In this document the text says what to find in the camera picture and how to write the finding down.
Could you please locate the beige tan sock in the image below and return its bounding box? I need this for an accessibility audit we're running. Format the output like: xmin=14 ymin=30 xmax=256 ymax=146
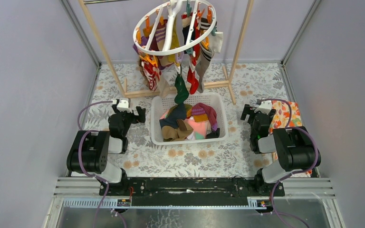
xmin=157 ymin=76 xmax=170 ymax=98

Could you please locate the red striped santa sock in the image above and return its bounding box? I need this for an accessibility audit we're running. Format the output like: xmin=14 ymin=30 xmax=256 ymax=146
xmin=140 ymin=60 xmax=161 ymax=92

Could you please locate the dark green sock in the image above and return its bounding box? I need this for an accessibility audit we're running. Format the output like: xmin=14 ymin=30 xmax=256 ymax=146
xmin=174 ymin=74 xmax=189 ymax=105

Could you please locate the orange clothespin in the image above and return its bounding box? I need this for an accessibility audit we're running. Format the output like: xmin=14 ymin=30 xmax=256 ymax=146
xmin=146 ymin=55 xmax=158 ymax=67
xmin=143 ymin=16 xmax=152 ymax=37

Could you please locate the white round clip hanger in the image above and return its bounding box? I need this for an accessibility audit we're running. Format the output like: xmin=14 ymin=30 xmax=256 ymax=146
xmin=133 ymin=0 xmax=217 ymax=56

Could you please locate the lilac clothespin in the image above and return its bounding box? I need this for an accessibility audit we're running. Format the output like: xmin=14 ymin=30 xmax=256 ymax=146
xmin=174 ymin=52 xmax=184 ymax=74

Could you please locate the teal clothespin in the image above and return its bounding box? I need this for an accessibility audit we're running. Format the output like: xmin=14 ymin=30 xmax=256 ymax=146
xmin=184 ymin=45 xmax=194 ymax=56

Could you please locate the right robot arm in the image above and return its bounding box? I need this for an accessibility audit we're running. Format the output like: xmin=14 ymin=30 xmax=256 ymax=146
xmin=241 ymin=101 xmax=321 ymax=196

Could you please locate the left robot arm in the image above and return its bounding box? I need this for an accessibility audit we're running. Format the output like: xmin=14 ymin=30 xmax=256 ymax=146
xmin=66 ymin=100 xmax=146 ymax=195

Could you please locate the floral folded cloth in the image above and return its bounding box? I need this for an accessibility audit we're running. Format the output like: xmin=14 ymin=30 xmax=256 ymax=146
xmin=269 ymin=100 xmax=303 ymax=134

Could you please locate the white plastic basket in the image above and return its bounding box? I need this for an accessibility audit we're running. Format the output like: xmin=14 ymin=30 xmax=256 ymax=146
xmin=150 ymin=92 xmax=229 ymax=145

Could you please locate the wooden drying rack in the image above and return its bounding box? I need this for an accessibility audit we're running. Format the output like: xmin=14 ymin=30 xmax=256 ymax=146
xmin=77 ymin=0 xmax=255 ymax=106

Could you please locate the floral table mat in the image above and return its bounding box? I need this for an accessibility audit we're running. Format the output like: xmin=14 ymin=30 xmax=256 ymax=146
xmin=84 ymin=63 xmax=290 ymax=177

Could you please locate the brown sock in basket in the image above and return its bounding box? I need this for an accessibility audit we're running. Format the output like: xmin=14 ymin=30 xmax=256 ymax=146
xmin=162 ymin=119 xmax=193 ymax=142

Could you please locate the navy sock in basket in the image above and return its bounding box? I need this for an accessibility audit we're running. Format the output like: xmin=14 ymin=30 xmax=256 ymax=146
xmin=159 ymin=103 xmax=187 ymax=129

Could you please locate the purple sock in basket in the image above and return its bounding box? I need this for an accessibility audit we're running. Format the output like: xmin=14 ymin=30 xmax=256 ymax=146
xmin=191 ymin=103 xmax=218 ymax=131

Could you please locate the pink sock in basket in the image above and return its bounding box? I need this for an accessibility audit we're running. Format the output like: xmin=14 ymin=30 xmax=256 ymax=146
xmin=185 ymin=118 xmax=208 ymax=141

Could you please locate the white hanging sock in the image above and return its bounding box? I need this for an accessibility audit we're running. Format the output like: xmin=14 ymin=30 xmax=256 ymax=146
xmin=209 ymin=31 xmax=224 ymax=53

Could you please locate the yellow hanging sock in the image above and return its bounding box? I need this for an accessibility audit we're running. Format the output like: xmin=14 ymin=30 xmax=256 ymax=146
xmin=167 ymin=20 xmax=180 ymax=64

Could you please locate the purple striped hanging sock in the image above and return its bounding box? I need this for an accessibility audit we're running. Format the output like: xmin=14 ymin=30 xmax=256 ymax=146
xmin=140 ymin=16 xmax=169 ymax=70

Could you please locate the navy hanging sock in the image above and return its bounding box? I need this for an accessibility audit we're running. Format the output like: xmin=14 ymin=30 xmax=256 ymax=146
xmin=181 ymin=12 xmax=196 ymax=44

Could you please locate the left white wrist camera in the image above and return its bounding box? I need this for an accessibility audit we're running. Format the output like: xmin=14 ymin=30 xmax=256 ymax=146
xmin=112 ymin=98 xmax=132 ymax=113

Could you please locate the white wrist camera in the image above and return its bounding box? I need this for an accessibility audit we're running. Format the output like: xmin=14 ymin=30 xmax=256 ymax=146
xmin=112 ymin=98 xmax=132 ymax=113
xmin=255 ymin=100 xmax=272 ymax=113

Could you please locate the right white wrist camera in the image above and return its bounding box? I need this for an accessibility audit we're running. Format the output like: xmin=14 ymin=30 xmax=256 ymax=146
xmin=255 ymin=100 xmax=272 ymax=113

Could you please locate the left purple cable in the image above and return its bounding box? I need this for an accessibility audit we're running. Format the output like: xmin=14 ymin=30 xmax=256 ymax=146
xmin=76 ymin=100 xmax=128 ymax=228

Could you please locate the purple cable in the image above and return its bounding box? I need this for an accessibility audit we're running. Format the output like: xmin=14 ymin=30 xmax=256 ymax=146
xmin=76 ymin=100 xmax=128 ymax=228
xmin=257 ymin=98 xmax=320 ymax=228

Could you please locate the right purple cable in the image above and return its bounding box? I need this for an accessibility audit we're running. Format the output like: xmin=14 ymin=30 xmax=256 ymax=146
xmin=257 ymin=98 xmax=320 ymax=228

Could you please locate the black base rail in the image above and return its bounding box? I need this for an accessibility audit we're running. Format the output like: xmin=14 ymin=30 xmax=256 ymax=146
xmin=99 ymin=176 xmax=285 ymax=207

